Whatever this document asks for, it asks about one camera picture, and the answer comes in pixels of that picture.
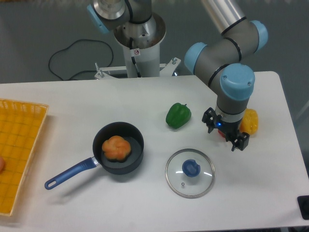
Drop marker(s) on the yellow woven basket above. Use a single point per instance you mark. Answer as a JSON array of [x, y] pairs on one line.
[[20, 125]]

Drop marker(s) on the yellow bell pepper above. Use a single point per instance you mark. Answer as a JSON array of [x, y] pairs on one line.
[[249, 123]]

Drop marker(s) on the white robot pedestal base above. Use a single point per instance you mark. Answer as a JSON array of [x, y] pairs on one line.
[[141, 48]]

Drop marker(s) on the black device at table edge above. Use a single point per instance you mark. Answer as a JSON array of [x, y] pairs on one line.
[[303, 202]]

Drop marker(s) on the orange bread roll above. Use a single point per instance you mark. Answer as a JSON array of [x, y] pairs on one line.
[[116, 148]]

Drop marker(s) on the glass pot lid blue knob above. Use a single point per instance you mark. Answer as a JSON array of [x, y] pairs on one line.
[[190, 173]]

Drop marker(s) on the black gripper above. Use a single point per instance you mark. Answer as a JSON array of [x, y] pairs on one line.
[[231, 131]]

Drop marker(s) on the green bell pepper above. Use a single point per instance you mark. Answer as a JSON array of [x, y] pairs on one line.
[[178, 115]]

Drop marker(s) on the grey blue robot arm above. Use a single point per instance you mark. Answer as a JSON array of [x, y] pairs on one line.
[[219, 65]]

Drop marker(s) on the black saucepan blue handle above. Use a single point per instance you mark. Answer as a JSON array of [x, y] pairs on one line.
[[126, 130]]

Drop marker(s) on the red object under gripper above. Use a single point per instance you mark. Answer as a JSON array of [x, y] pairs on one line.
[[221, 133]]

